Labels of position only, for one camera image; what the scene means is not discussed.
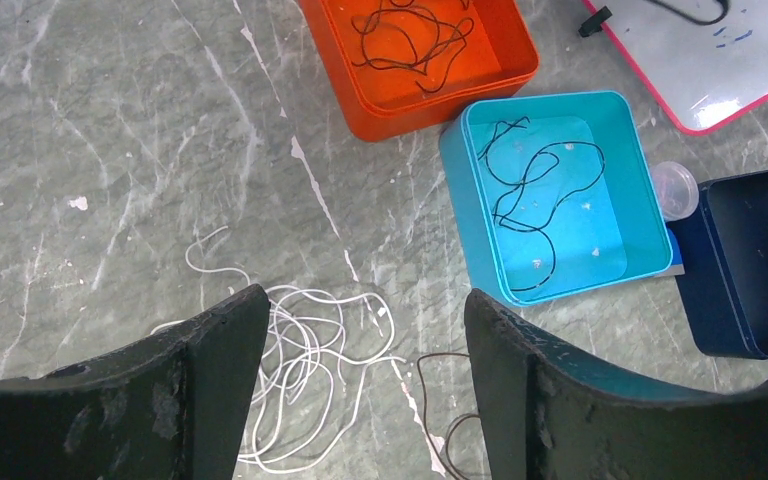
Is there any light blue square tray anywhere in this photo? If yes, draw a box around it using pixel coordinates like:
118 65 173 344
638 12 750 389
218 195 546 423
439 91 673 307

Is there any dark blue square tray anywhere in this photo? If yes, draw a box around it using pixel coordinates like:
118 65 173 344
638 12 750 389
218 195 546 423
668 170 768 360

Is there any brown cable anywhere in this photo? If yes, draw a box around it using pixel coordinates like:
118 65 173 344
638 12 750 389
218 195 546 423
415 352 491 480
349 0 475 95

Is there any white cable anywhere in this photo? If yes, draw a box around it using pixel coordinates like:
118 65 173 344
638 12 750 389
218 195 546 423
148 225 412 477

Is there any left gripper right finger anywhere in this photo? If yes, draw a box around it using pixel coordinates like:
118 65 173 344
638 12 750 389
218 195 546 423
464 289 768 479

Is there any orange square tray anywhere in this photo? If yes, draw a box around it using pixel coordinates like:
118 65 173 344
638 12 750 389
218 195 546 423
299 0 540 142

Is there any clear plastic cup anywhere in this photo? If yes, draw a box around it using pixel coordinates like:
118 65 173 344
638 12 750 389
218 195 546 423
650 161 699 222

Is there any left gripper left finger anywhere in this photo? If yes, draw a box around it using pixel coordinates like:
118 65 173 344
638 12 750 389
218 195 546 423
0 285 270 479

